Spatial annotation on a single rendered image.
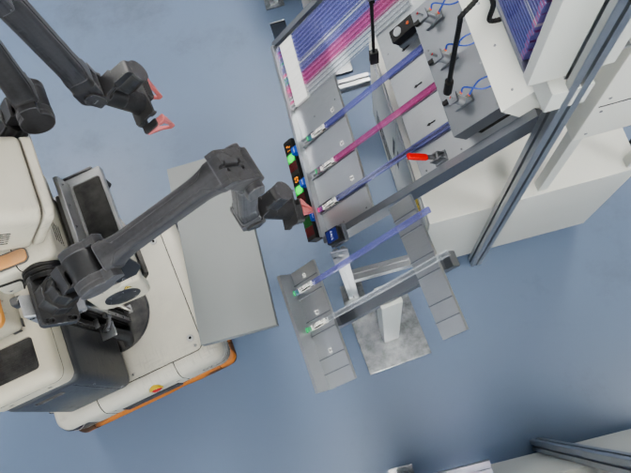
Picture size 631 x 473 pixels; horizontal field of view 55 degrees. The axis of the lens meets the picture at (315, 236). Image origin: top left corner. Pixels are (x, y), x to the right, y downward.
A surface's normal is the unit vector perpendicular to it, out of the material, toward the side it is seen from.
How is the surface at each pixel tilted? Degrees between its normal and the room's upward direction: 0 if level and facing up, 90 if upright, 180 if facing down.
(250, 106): 0
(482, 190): 0
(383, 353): 0
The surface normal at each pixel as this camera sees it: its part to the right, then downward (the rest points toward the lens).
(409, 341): -0.12, -0.28
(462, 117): -0.75, -0.02
